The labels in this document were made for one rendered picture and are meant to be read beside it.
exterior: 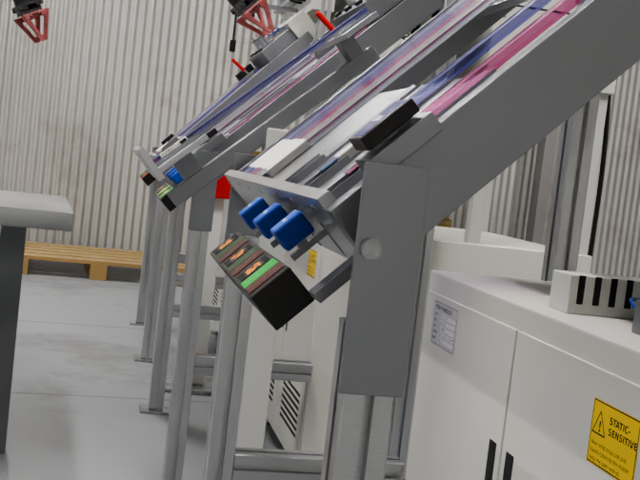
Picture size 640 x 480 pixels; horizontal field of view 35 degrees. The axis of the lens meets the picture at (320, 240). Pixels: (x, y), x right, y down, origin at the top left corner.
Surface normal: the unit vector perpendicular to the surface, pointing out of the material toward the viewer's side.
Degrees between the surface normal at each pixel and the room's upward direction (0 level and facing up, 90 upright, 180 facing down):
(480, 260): 90
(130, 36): 90
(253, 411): 90
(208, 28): 90
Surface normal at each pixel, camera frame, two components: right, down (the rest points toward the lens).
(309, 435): 0.20, 0.09
